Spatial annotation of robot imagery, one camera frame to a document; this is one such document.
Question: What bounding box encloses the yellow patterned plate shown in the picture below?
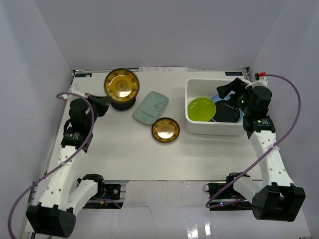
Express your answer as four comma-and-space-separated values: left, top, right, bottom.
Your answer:
151, 117, 180, 143
104, 68, 140, 104

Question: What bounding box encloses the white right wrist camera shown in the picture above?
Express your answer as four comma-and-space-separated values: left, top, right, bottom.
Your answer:
245, 72, 268, 89

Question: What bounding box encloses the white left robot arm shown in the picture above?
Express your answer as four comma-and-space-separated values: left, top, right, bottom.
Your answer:
26, 94, 111, 238

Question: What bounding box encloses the blue table label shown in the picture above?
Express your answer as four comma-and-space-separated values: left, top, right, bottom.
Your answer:
74, 73, 92, 78
225, 72, 243, 76

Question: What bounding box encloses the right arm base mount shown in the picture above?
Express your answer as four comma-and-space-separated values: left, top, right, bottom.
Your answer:
203, 181, 252, 211

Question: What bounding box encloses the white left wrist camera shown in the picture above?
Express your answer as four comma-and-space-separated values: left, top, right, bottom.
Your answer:
60, 84, 81, 101

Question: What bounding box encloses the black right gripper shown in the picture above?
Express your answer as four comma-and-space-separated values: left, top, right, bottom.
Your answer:
217, 78, 253, 116

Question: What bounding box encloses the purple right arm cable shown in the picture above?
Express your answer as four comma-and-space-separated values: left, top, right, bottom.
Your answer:
205, 73, 302, 209

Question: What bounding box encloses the left blue table label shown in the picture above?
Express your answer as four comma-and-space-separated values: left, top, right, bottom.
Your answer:
74, 73, 92, 78

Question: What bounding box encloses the pale blue rectangular divided plate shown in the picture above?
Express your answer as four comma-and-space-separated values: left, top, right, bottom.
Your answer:
133, 91, 169, 125

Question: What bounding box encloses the light blue round plate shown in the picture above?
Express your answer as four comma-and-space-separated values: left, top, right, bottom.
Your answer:
211, 95, 244, 123

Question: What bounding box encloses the lime green round plate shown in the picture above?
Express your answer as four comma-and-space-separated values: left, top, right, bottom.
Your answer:
187, 97, 217, 122

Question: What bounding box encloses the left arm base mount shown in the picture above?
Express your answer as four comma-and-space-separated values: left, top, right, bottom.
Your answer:
84, 184, 123, 209

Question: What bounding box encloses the black round plate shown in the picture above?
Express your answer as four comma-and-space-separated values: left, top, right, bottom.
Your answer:
213, 100, 240, 123
111, 98, 136, 111

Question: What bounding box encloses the right blue table label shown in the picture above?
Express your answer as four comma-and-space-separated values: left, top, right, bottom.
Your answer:
225, 72, 243, 76

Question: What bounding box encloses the white paper sheet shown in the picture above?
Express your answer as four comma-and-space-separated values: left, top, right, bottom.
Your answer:
139, 67, 188, 72

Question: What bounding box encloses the white plastic bin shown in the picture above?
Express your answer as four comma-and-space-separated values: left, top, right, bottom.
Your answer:
185, 78, 245, 136

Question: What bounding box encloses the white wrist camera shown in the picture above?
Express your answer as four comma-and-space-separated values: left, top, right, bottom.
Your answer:
245, 72, 268, 89
60, 84, 81, 101

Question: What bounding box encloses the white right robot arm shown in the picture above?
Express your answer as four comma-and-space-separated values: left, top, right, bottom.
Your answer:
212, 77, 306, 222

